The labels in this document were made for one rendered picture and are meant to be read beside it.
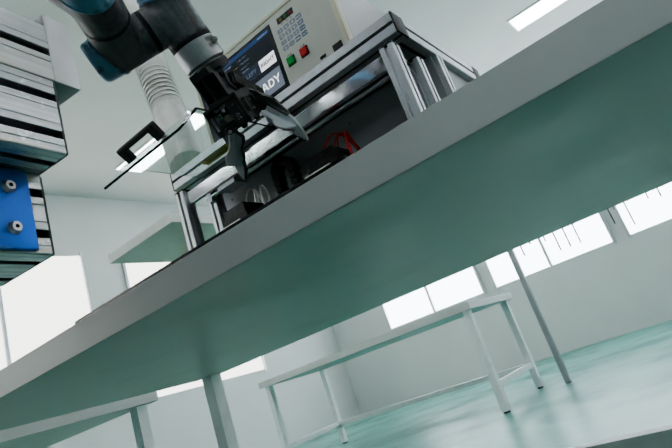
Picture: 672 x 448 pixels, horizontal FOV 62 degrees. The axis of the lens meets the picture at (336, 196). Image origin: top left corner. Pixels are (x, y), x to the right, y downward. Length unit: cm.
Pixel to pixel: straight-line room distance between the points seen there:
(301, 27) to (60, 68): 68
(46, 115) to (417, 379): 784
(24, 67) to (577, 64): 53
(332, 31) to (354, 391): 793
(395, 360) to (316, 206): 777
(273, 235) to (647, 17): 45
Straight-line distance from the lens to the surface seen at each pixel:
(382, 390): 861
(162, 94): 281
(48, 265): 632
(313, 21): 125
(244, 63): 135
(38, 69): 67
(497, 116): 57
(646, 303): 726
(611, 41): 56
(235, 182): 135
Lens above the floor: 52
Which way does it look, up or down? 18 degrees up
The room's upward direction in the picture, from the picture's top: 19 degrees counter-clockwise
